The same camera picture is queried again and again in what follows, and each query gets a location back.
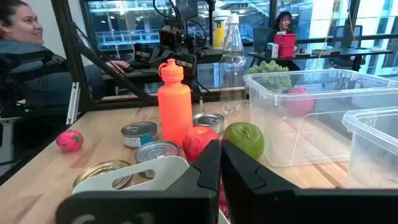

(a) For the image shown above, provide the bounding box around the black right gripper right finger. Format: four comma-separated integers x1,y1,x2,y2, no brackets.
221,139,398,224

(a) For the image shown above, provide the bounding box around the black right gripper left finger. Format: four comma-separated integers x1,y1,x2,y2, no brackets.
55,139,221,224

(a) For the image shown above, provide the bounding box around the bright red apple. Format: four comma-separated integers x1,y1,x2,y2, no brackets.
182,126,220,163

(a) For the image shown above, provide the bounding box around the green label tin can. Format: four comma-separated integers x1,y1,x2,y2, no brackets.
134,139,180,180

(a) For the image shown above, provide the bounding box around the orange plastic squeeze bottle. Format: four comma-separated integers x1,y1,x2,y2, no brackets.
157,58,193,147

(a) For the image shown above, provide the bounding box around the olive label tin can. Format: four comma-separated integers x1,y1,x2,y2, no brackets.
193,112,225,138

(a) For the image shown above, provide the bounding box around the teal label tuna can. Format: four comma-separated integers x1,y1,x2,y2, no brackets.
121,121,158,149

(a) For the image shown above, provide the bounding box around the Wild Planet tuna can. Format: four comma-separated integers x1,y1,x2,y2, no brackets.
73,159,135,190

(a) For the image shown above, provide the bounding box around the pink strawberry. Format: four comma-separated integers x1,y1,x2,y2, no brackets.
55,129,85,152

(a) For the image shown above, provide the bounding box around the yellow wipes canister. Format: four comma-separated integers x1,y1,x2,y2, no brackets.
212,9,233,50

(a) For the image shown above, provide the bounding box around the light grey plastic tray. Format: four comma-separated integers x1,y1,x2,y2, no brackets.
72,155,231,224

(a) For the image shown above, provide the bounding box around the green apple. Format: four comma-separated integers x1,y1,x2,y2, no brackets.
223,121,266,161

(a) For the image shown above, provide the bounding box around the clear plastic bottle white cap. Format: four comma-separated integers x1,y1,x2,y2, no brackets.
218,12,249,116

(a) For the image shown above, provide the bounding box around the black office chair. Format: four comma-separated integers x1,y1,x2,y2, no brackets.
334,24,364,68
252,27,274,53

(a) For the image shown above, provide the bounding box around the clear plastic storage bin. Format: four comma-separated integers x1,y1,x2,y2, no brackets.
243,68,398,168
341,106,398,189

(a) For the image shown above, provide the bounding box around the small white box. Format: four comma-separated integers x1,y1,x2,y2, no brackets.
266,42,280,59

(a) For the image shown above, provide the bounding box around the green grape bunch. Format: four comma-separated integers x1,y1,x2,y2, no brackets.
248,60,293,91

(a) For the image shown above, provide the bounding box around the dark crimson apple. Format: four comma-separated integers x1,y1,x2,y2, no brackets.
283,87,315,118

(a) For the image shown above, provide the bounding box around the person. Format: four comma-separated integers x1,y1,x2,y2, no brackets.
266,11,299,54
0,0,131,113

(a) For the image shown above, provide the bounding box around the red storage box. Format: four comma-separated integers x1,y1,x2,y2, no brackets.
273,33,297,59

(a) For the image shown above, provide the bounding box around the black office desk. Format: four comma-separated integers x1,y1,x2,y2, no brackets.
248,46,394,72

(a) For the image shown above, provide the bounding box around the white metal bracket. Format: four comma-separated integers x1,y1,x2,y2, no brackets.
67,82,81,125

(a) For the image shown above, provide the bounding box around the yellow extension cord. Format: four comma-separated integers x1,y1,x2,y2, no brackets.
314,0,357,70

